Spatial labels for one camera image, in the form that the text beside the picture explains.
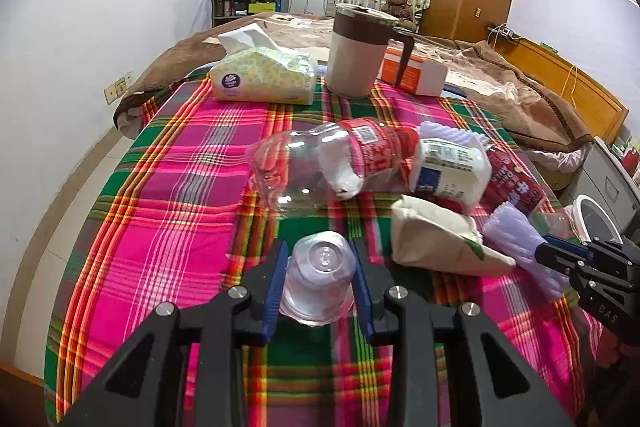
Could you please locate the orange white small box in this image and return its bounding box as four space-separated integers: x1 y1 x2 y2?
378 46 448 96

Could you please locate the beige paper bag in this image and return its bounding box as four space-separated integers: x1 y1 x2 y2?
390 195 516 277

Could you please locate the grey drawer nightstand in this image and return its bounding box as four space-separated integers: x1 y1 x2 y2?
560 138 639 231

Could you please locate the clear plastic cup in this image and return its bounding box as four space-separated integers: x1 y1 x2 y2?
280 231 357 327

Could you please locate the teddy bear with santa hat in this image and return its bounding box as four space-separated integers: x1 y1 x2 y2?
381 0 418 32

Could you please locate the bed with brown blanket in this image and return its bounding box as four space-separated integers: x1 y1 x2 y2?
113 12 593 172

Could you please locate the white trash bin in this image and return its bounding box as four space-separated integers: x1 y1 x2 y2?
565 194 623 244

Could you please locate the clear plastic bottle red label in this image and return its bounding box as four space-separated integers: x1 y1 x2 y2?
246 117 419 216

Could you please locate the white yogurt cup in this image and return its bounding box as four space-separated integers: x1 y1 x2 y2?
409 138 492 215

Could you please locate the red thermos jar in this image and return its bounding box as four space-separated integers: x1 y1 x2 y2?
622 147 640 176

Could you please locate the tissue pack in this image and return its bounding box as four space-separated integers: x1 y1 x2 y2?
207 23 318 105

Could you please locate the wall power outlet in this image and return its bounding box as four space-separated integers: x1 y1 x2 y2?
103 72 134 105

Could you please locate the plaid pink green tablecloth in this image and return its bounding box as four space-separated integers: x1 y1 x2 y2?
43 76 601 427

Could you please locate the red drink can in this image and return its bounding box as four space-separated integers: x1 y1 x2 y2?
483 147 546 217

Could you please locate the wooden headboard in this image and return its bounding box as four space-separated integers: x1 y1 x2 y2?
491 36 629 145

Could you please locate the brown white travel mug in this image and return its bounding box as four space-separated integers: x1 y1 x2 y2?
326 3 414 98

